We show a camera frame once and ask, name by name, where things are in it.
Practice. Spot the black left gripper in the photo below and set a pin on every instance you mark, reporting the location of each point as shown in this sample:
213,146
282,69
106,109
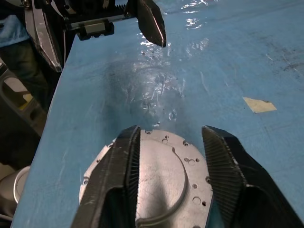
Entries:
92,21

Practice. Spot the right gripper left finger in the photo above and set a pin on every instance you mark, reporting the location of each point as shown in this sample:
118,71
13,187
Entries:
114,180

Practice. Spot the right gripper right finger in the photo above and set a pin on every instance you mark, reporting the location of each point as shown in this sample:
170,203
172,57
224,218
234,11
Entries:
240,190

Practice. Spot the silver round motor lid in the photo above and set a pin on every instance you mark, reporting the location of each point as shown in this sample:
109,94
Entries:
161,178

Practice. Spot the person in blue shirt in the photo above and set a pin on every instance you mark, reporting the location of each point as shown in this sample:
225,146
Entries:
14,33

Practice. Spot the pale yellow tape piece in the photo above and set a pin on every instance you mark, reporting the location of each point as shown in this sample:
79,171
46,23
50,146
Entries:
259,105

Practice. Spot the grey rounded cylinder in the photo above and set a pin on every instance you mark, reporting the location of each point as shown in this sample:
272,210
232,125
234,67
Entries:
20,185

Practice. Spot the blue table mat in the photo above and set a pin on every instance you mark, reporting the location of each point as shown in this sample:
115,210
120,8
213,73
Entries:
213,71

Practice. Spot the grey metal frame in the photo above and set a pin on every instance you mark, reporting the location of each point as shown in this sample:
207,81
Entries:
23,111

